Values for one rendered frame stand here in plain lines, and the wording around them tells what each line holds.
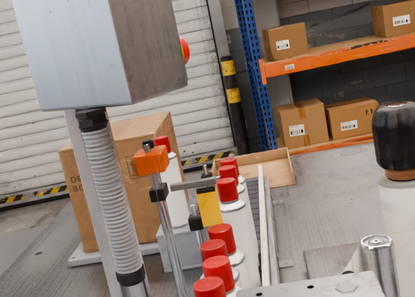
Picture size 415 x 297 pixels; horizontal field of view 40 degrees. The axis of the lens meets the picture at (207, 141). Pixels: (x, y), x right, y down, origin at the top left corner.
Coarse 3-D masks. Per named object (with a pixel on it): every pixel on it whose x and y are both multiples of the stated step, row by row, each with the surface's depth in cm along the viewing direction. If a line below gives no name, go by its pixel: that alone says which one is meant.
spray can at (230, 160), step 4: (224, 160) 110; (228, 160) 109; (232, 160) 109; (236, 160) 109; (220, 164) 110; (224, 164) 109; (228, 164) 108; (232, 164) 109; (236, 164) 109; (236, 168) 109; (240, 176) 110; (240, 180) 109; (244, 180) 110; (240, 184) 109; (244, 184) 110; (248, 196) 111; (248, 200) 111; (248, 204) 111; (252, 216) 112; (252, 220) 111; (252, 224) 111; (256, 240) 113; (256, 244) 112
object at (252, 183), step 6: (246, 180) 164; (252, 180) 163; (252, 186) 158; (258, 186) 156; (252, 192) 153; (258, 192) 152; (252, 198) 148; (258, 198) 147; (252, 204) 143; (258, 204) 142; (252, 210) 139; (258, 210) 139; (258, 216) 134; (258, 222) 131; (258, 228) 127; (258, 234) 124; (258, 240) 121; (258, 246) 118
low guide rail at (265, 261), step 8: (264, 200) 137; (264, 208) 129; (264, 216) 124; (264, 224) 119; (264, 232) 115; (264, 240) 111; (264, 248) 108; (264, 256) 104; (264, 264) 101; (264, 272) 98; (264, 280) 95
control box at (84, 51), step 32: (32, 0) 64; (64, 0) 61; (96, 0) 58; (128, 0) 59; (160, 0) 62; (32, 32) 66; (64, 32) 62; (96, 32) 59; (128, 32) 59; (160, 32) 62; (32, 64) 68; (64, 64) 64; (96, 64) 61; (128, 64) 59; (160, 64) 62; (64, 96) 66; (96, 96) 62; (128, 96) 59
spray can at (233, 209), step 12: (228, 180) 96; (228, 192) 95; (228, 204) 96; (240, 204) 96; (228, 216) 95; (240, 216) 96; (240, 228) 96; (240, 240) 96; (252, 240) 98; (252, 252) 98; (252, 264) 98; (252, 276) 98
